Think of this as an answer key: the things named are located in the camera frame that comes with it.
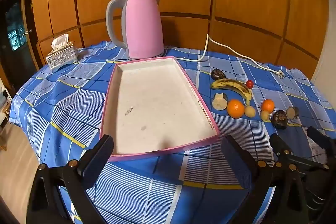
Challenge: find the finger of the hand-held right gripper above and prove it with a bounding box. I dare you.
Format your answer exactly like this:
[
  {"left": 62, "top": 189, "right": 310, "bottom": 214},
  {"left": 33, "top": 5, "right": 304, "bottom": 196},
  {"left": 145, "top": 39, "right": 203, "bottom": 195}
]
[
  {"left": 307, "top": 126, "right": 336, "bottom": 153},
  {"left": 270, "top": 133, "right": 330, "bottom": 170}
]

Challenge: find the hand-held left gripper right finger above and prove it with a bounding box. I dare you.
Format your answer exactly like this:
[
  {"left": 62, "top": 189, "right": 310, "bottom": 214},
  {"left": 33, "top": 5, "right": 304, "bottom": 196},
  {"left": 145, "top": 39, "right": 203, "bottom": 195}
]
[{"left": 221, "top": 135, "right": 310, "bottom": 224}]

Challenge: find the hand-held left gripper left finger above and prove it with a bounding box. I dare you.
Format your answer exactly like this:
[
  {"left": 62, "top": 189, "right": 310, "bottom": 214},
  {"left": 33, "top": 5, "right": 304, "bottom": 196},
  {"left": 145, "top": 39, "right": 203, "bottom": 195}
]
[{"left": 26, "top": 134, "right": 114, "bottom": 224}]

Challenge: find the dark water chestnut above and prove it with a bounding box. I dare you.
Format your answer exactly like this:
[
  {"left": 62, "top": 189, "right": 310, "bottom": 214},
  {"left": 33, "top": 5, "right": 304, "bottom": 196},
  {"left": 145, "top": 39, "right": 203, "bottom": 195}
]
[
  {"left": 271, "top": 110, "right": 288, "bottom": 130},
  {"left": 211, "top": 69, "right": 226, "bottom": 80}
]

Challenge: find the cut water chestnut half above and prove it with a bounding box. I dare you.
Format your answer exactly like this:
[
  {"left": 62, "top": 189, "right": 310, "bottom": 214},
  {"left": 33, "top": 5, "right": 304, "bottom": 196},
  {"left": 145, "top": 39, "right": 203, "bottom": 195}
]
[
  {"left": 212, "top": 92, "right": 228, "bottom": 110},
  {"left": 286, "top": 106, "right": 300, "bottom": 119}
]

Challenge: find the small orange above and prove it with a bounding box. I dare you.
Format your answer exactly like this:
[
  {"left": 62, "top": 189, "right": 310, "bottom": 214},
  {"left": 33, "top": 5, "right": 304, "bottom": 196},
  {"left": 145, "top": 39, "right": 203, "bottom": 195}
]
[{"left": 261, "top": 99, "right": 275, "bottom": 112}]

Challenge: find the large orange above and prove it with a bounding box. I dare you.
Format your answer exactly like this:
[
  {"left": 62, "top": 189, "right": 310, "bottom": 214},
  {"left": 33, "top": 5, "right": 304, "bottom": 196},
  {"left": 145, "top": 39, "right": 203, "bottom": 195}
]
[{"left": 227, "top": 99, "right": 245, "bottom": 119}]

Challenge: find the spotted yellow banana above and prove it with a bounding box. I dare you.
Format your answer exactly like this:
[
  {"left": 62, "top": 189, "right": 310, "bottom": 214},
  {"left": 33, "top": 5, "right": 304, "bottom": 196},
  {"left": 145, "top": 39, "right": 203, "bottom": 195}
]
[{"left": 210, "top": 78, "right": 254, "bottom": 107}]

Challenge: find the pink shallow tray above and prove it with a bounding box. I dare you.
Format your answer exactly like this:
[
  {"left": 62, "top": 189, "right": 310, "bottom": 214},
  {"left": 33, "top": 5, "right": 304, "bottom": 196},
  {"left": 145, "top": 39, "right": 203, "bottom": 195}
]
[{"left": 99, "top": 56, "right": 220, "bottom": 162}]

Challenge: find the blue plaid tablecloth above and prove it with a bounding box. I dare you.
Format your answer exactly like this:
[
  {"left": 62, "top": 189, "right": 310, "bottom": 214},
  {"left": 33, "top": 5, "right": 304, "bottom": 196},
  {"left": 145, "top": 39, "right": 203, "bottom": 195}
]
[{"left": 9, "top": 41, "right": 336, "bottom": 224}]

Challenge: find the wooden furniture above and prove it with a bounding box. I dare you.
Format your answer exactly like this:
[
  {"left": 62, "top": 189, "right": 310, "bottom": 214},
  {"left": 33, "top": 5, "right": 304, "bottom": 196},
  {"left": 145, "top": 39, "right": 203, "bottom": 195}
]
[{"left": 0, "top": 86, "right": 12, "bottom": 151}]

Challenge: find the silver tissue box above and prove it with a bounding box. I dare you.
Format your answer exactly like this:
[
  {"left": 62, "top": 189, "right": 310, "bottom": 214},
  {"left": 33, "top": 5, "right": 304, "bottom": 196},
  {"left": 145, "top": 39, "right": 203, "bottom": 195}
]
[{"left": 46, "top": 34, "right": 79, "bottom": 73}]

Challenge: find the dark door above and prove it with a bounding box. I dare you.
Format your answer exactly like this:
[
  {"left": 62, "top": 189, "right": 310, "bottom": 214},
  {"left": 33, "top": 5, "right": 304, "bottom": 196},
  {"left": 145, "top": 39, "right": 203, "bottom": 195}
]
[{"left": 0, "top": 0, "right": 37, "bottom": 90}]

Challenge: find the pink electric kettle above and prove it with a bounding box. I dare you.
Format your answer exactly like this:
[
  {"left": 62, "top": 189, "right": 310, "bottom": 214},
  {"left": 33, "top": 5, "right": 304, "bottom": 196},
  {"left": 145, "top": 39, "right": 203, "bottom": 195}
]
[{"left": 106, "top": 0, "right": 165, "bottom": 60}]

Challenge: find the white power cord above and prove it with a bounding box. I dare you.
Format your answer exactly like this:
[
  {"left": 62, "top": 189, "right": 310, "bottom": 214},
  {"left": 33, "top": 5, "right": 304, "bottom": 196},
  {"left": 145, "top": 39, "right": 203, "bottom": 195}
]
[{"left": 172, "top": 34, "right": 286, "bottom": 79}]

